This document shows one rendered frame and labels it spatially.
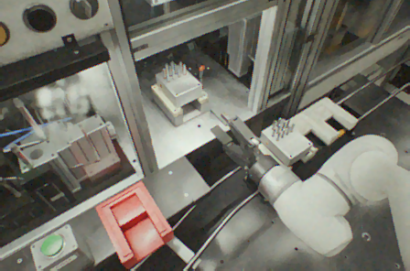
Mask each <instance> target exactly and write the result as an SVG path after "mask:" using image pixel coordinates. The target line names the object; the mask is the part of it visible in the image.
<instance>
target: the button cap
mask: <svg viewBox="0 0 410 271"><path fill-rule="evenodd" d="M63 245H64V240H63V239H62V238H61V237H60V236H58V235H56V234H55V235H51V236H49V237H48V238H47V239H46V240H45V241H44V243H43V245H42V246H41V252H42V253H43V254H44V255H46V256H47V257H52V256H54V255H56V254H58V253H59V252H60V250H62V247H63Z"/></svg>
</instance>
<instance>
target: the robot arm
mask: <svg viewBox="0 0 410 271"><path fill-rule="evenodd" d="M210 111H211V112H212V113H213V114H214V115H215V116H216V117H217V118H218V119H219V120H220V121H221V122H222V123H223V124H224V125H225V126H229V128H230V129H231V130H232V133H233V134H234V136H235V137H236V138H237V141H238V142H239V143H240V146H237V145H235V144H234V143H231V141H232V138H231V137H229V135H227V134H226V132H224V131H223V129H221V127H220V126H218V125H216V126H213V127H212V128H211V129H210V131H211V132H212V133H213V134H214V135H215V137H216V138H218V140H219V141H221V144H223V148H222V149H223V151H224V150H226V149H227V151H226V155H229V157H231V158H232V160H234V162H235V163H237V165H240V167H241V168H243V170H244V171H245V173H246V174H249V176H250V177H251V179H253V180H254V181H255V183H256V184H257V185H258V186H259V187H258V189H259V191H260V192H261V193H262V195H264V196H265V197H266V199H267V200H268V201H269V202H270V204H271V205H272V206H273V207H274V208H275V210H276V211H277V213H278V215H279V216H280V219H281V220H282V221H283V223H284V224H285V225H286V226H287V228H288V229H289V230H290V231H291V232H292V233H293V234H294V235H295V236H296V237H297V238H298V239H299V240H300V241H302V242H303V244H305V245H306V246H308V248H311V250H312V251H314V252H315V253H316V254H319V255H324V256H326V257H330V256H333V255H336V254H337V253H339V252H340V251H341V250H342V249H343V248H345V246H346V245H348V243H350V242H351V240H352V233H351V228H350V225H349V224H348V222H347V221H346V220H345V218H344V216H345V215H346V213H347V212H348V211H349V210H350V209H351V208H352V207H353V206H355V205H356V203H359V202H360V203H364V202H366V201H381V200H383V199H384V198H387V197H388V200H389V202H390V208H391V212H392V215H393V221H394V229H395V232H396V236H397V242H398V244H399V248H400V254H401V257H402V259H403V264H404V267H405V271H410V172H409V171H407V170H405V168H401V167H400V166H397V162H398V153H397V151H396V150H395V147H394V146H393V144H392V143H391V142H390V141H388V139H385V138H384V137H382V136H377V135H365V136H363V137H358V138H357V139H355V140H352V141H351V142H349V143H348V144H347V145H345V146H344V147H342V148H341V149H340V150H339V151H338V152H337V153H335V154H334V156H332V157H331V158H329V160H328V161H326V163H325V164H323V167H321V169H320V170H319V171H318V172H317V173H316V174H315V175H313V177H312V178H310V179H308V180H305V181H304V182H303V181H302V180H300V179H299V177H297V176H296V175H295V174H294V173H293V172H292V170H290V169H289V168H288V167H287V166H286V165H280V164H279V163H278V162H277V161H276V160H275V159H274V158H273V157H272V156H271V155H265V154H263V153H262V151H261V149H260V148H259V145H260V144H262V141H261V140H260V139H259V138H258V137H256V136H255V135H254V134H253V132H252V131H251V130H250V129H249V127H248V126H246V124H245V123H244V122H243V121H242V120H241V118H240V117H239V116H238V115H235V116H234V117H232V116H231V115H229V113H226V111H225V110H223V108H222V107H221V106H220V105H219V104H218V105H216V106H215V107H212V108H211V109H210ZM248 144H249V146H247V145H248ZM244 146H246V147H244Z"/></svg>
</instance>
